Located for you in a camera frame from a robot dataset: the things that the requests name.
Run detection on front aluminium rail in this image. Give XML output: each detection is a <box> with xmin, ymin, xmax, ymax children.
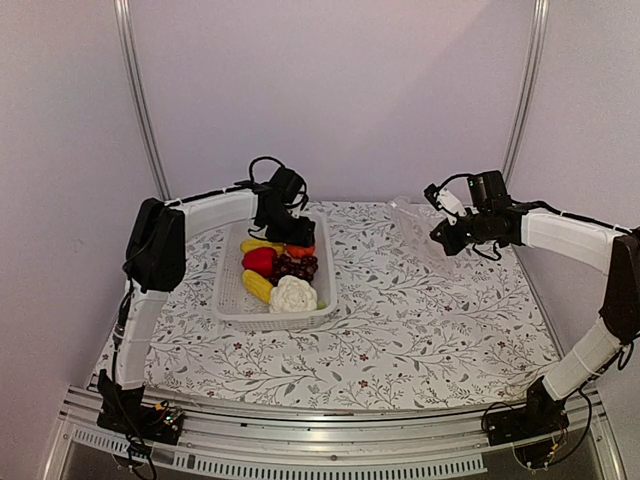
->
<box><xmin>43</xmin><ymin>387</ymin><xmax>631</xmax><ymax>479</ymax></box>

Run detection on clear zip top bag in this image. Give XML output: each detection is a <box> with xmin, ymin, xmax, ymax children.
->
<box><xmin>387</xmin><ymin>196</ymin><xmax>457</xmax><ymax>278</ymax></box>

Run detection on left aluminium frame post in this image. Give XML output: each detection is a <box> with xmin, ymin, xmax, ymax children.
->
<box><xmin>113</xmin><ymin>0</ymin><xmax>171</xmax><ymax>200</ymax></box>

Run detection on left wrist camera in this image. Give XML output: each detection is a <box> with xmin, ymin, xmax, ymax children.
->
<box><xmin>424</xmin><ymin>184</ymin><xmax>467</xmax><ymax>225</ymax></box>

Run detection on red toy bell pepper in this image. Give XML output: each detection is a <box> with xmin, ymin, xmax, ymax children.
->
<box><xmin>242</xmin><ymin>247</ymin><xmax>279</xmax><ymax>278</ymax></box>

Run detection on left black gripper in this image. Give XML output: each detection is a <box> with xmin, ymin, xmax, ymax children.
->
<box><xmin>263</xmin><ymin>208</ymin><xmax>316</xmax><ymax>248</ymax></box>

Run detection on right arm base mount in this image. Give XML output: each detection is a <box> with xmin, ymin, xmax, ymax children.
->
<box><xmin>481</xmin><ymin>396</ymin><xmax>569</xmax><ymax>446</ymax></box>

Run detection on aluminium frame post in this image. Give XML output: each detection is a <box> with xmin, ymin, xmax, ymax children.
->
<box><xmin>502</xmin><ymin>0</ymin><xmax>550</xmax><ymax>185</ymax></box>
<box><xmin>113</xmin><ymin>0</ymin><xmax>171</xmax><ymax>200</ymax></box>

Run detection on dark purple toy grapes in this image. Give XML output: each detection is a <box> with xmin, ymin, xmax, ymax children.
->
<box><xmin>270</xmin><ymin>254</ymin><xmax>318</xmax><ymax>282</ymax></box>

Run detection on floral table mat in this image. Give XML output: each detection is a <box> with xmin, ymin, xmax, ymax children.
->
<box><xmin>145</xmin><ymin>202</ymin><xmax>558</xmax><ymax>409</ymax></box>

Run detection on white toy cauliflower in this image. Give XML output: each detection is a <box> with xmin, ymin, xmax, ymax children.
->
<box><xmin>269</xmin><ymin>275</ymin><xmax>318</xmax><ymax>313</ymax></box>

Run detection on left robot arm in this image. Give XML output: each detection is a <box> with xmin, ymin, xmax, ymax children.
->
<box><xmin>113</xmin><ymin>186</ymin><xmax>316</xmax><ymax>390</ymax></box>

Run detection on right aluminium frame post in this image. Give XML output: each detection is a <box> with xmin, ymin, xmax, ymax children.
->
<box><xmin>502</xmin><ymin>0</ymin><xmax>550</xmax><ymax>185</ymax></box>

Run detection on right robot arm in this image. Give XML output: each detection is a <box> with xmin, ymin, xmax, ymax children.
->
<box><xmin>430</xmin><ymin>191</ymin><xmax>639</xmax><ymax>436</ymax></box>

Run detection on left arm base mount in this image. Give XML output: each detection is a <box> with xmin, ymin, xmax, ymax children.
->
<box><xmin>97</xmin><ymin>369</ymin><xmax>184</xmax><ymax>445</ymax></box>

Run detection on white plastic basket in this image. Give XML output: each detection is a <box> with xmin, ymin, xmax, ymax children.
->
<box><xmin>211</xmin><ymin>213</ymin><xmax>338</xmax><ymax>332</ymax></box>

